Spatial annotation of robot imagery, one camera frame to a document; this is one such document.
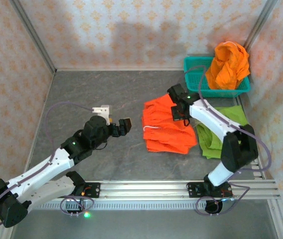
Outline orange shorts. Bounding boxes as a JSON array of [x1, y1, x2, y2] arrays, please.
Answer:
[[205, 41, 252, 91]]

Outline red-orange mesh shorts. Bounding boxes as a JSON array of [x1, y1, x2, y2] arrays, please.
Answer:
[[141, 94, 198, 156]]

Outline slotted grey cable duct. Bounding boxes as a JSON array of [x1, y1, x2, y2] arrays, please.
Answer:
[[29, 201, 233, 212]]

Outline lime green shorts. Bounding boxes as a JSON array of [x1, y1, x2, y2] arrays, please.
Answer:
[[196, 105, 250, 160]]

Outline aluminium frame post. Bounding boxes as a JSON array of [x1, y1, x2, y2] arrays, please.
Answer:
[[243, 0, 279, 52], [8, 0, 57, 75]]

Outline teal plastic basket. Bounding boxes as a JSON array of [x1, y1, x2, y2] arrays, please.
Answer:
[[183, 56, 252, 99]]

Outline black round fitting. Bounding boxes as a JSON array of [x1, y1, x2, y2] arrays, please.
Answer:
[[205, 200, 224, 215]]

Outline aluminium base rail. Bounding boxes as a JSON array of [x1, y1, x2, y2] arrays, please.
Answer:
[[39, 179, 282, 200]]

